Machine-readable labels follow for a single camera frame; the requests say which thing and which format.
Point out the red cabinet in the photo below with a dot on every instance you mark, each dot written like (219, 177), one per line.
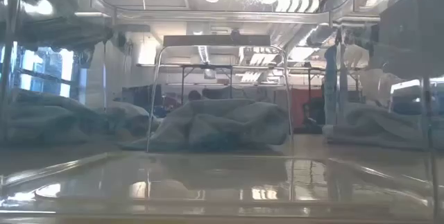
(301, 106)

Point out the chrome tube frame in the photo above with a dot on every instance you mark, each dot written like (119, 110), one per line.
(216, 40)

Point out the pale green teal-edged towel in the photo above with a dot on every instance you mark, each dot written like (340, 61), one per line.
(374, 127)
(222, 120)

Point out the beige waffle microfiber towel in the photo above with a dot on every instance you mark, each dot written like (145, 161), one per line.
(132, 116)

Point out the grey waffle microfiber towel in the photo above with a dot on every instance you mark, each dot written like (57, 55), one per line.
(52, 123)

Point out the bright window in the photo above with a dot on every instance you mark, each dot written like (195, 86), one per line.
(45, 71)

